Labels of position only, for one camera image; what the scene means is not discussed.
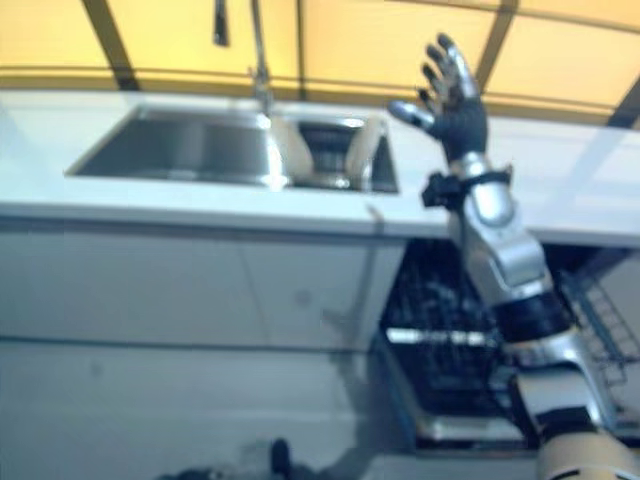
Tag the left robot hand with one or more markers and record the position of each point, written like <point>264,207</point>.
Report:
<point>210,474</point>

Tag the black dish drying rack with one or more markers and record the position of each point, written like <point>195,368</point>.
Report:
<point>330,150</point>

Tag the black left robot foot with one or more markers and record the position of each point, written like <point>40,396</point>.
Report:
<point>280,460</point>

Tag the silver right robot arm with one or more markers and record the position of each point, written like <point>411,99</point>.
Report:
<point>510,250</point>

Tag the chrome gooseneck kitchen faucet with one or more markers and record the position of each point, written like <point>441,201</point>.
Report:
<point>260,60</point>

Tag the cream round plate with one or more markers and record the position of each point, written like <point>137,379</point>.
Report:
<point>292,150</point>
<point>364,147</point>

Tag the built-in dishwasher black interior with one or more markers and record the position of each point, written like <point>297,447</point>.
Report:
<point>435,280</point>

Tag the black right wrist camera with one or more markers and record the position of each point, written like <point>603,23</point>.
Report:
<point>440,189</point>

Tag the narrow white cabinet door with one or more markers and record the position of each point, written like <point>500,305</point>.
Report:
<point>320,290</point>

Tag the stainless steel sink basin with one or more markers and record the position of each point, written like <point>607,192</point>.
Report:
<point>190,145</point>

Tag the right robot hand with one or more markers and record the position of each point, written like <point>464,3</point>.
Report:
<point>462,122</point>

